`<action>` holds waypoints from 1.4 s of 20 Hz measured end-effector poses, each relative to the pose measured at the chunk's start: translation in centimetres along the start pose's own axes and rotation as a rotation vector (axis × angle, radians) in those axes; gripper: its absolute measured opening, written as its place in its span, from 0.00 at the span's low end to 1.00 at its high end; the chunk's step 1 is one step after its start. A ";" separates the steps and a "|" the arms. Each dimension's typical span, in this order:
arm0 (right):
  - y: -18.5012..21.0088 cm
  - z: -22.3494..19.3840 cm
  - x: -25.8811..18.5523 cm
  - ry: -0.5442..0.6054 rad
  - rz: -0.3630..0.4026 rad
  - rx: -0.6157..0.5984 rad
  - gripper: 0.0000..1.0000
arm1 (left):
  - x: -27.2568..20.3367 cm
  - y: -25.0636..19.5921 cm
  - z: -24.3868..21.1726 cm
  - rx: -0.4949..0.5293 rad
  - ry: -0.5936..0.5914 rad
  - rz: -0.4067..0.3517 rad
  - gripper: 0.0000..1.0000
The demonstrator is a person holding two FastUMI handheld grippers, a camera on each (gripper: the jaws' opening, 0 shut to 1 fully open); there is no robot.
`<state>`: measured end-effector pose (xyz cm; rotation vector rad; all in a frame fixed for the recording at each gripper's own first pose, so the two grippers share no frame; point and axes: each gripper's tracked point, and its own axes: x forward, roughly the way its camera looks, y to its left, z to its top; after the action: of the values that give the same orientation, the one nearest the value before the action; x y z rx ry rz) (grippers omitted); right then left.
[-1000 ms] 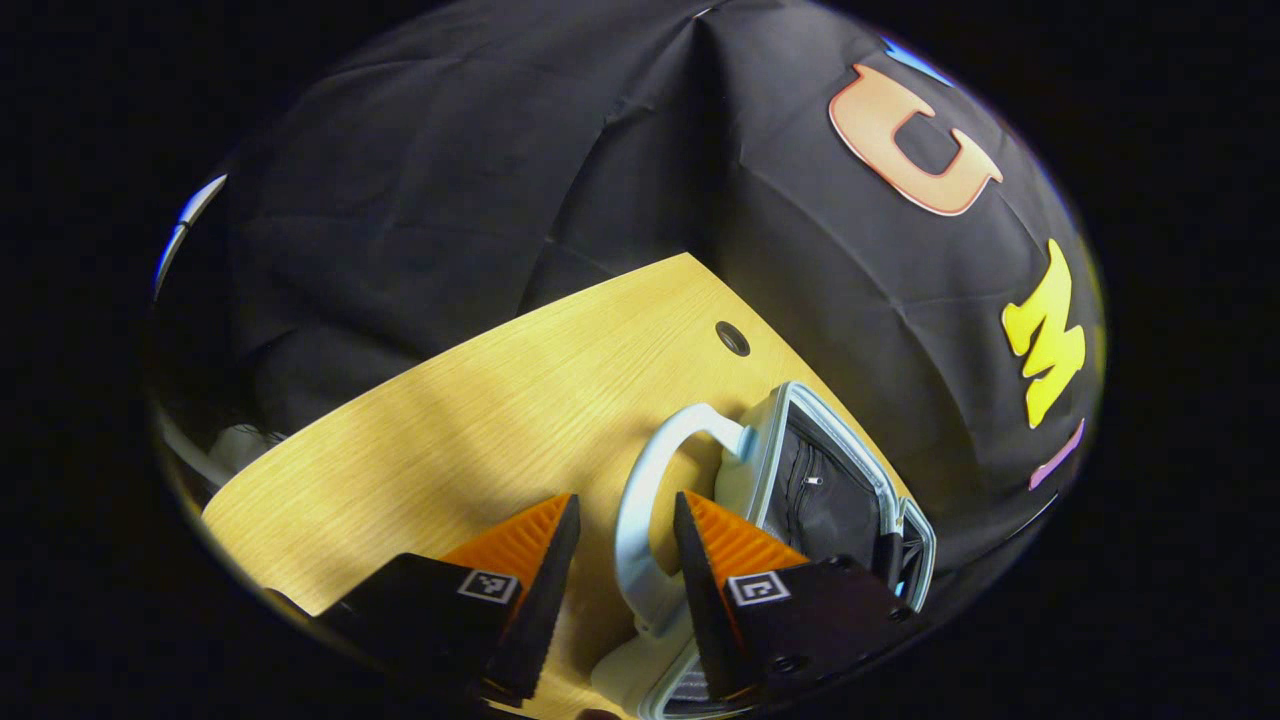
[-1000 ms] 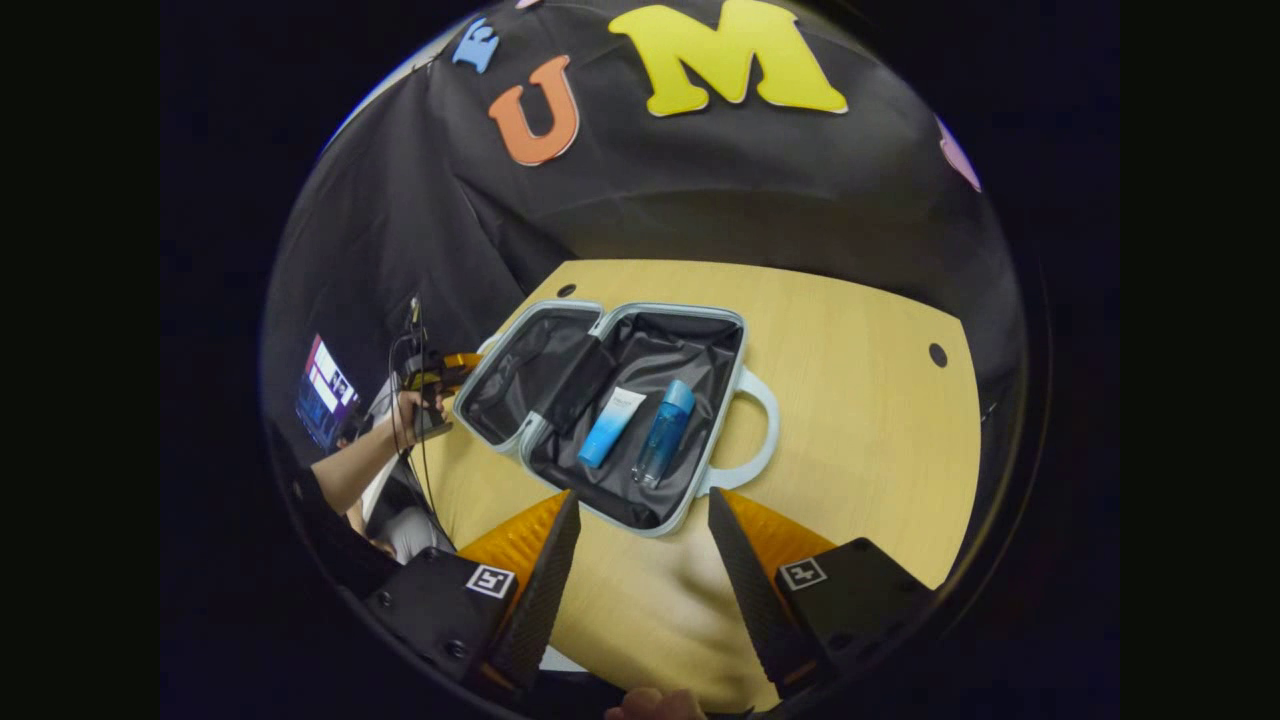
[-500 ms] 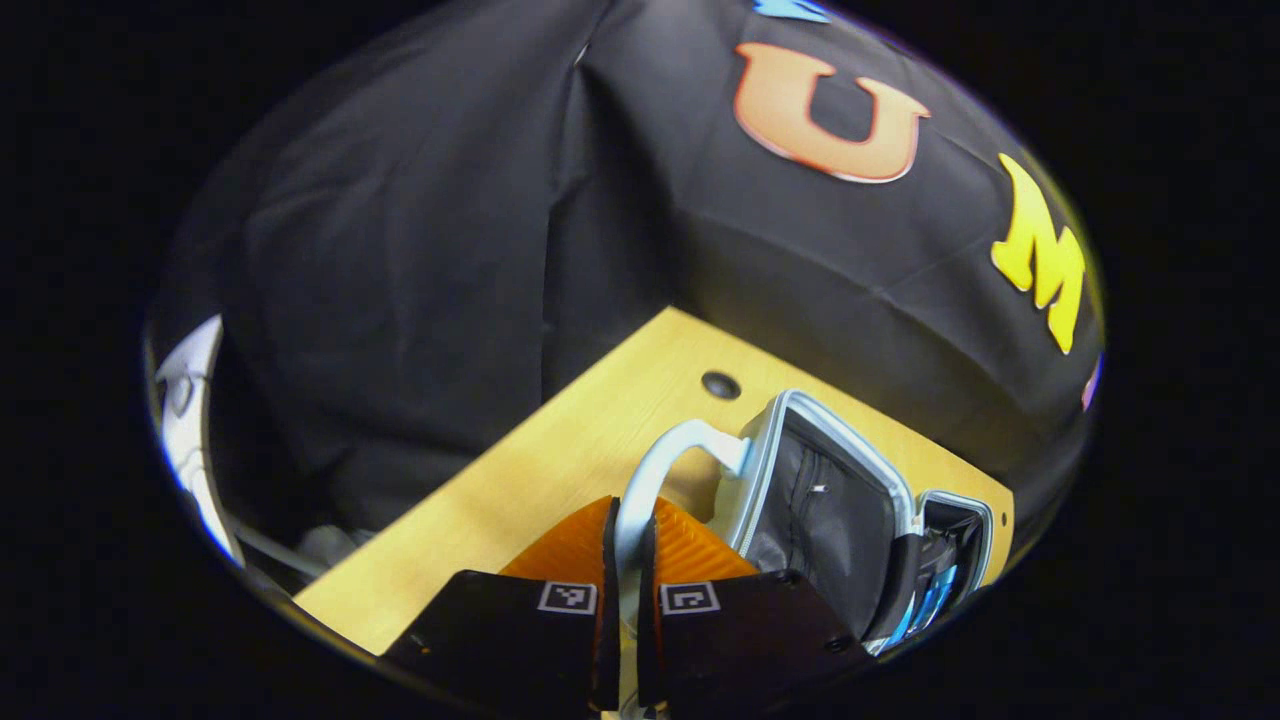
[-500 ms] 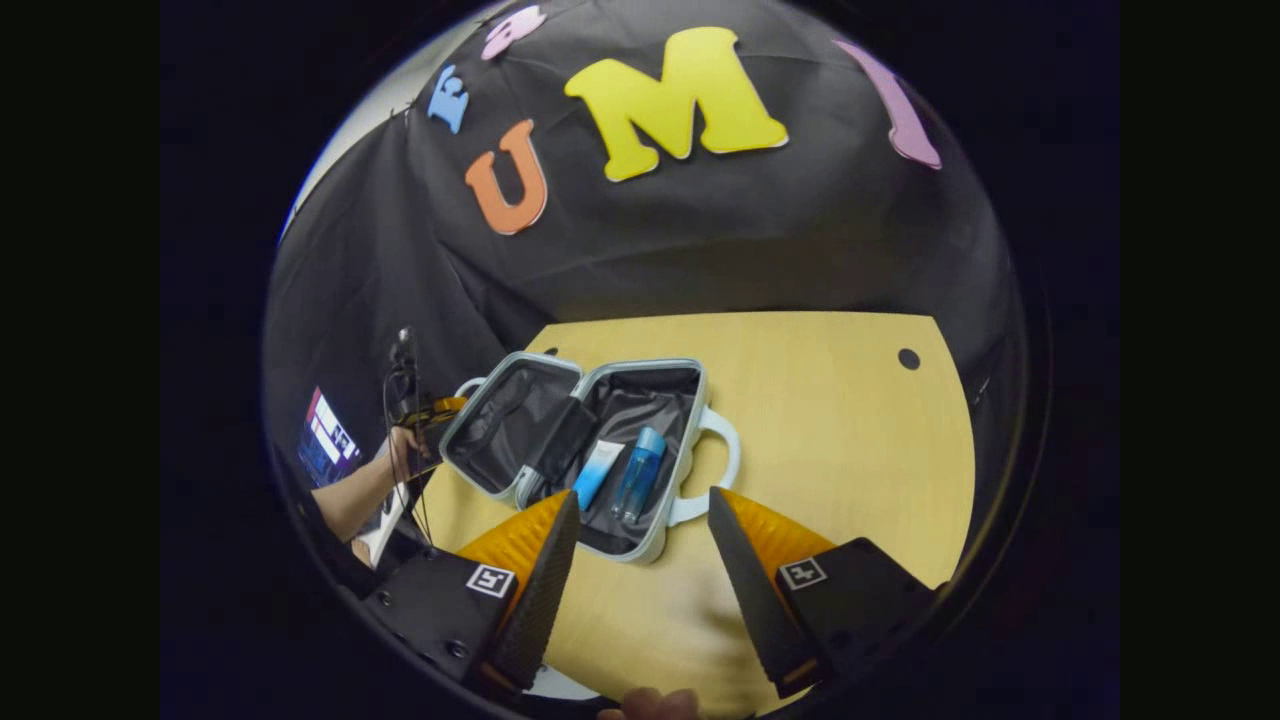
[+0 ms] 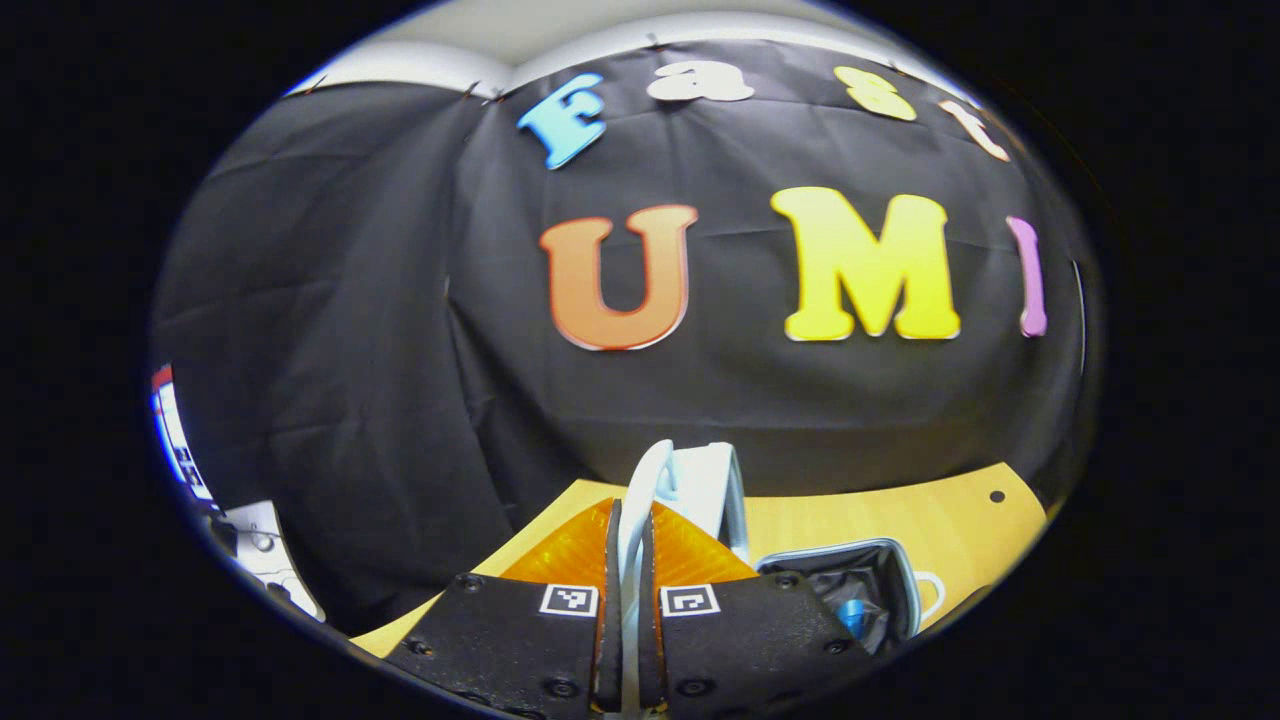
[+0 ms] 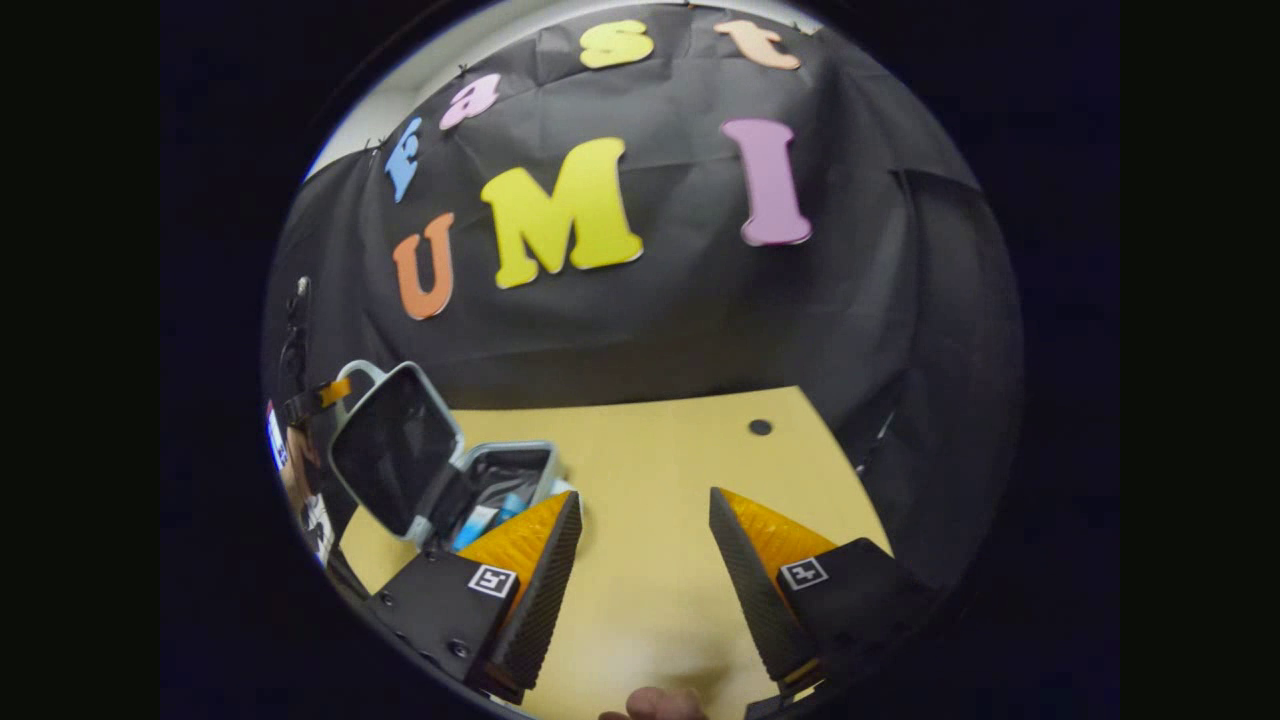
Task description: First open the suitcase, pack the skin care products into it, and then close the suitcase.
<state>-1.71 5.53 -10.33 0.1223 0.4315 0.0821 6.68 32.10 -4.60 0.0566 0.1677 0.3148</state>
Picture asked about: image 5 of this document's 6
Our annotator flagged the light blue suitcase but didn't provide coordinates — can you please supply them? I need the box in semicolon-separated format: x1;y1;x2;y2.
615;439;947;720

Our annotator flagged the white device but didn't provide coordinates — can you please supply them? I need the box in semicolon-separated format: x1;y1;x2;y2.
208;499;327;623

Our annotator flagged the lit screen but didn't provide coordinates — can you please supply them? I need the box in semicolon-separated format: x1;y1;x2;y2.
149;364;217;507

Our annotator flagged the black backdrop cloth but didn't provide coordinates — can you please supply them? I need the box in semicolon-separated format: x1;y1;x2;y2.
152;40;1101;636

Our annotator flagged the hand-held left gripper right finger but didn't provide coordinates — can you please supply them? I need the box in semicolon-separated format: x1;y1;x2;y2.
639;500;878;717

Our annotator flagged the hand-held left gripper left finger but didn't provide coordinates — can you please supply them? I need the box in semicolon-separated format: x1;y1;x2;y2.
384;497;624;717

